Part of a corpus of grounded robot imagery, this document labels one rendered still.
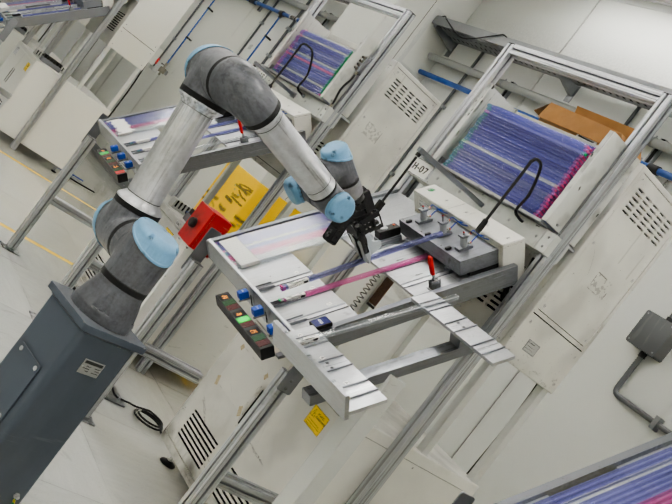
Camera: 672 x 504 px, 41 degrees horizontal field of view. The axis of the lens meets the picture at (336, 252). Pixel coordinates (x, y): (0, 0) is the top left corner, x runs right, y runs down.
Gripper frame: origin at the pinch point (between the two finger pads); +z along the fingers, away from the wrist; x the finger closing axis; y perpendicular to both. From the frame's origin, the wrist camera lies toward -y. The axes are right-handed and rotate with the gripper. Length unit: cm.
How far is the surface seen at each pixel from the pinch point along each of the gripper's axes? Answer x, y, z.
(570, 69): 28, 98, -5
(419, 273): 3.7, 16.1, 16.9
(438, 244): 6.2, 25.7, 13.1
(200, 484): -13, -67, 27
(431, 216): 23.6, 34.0, 15.3
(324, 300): 5.6, -13.2, 9.4
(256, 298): 17.3, -28.6, 5.4
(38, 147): 460, -50, 94
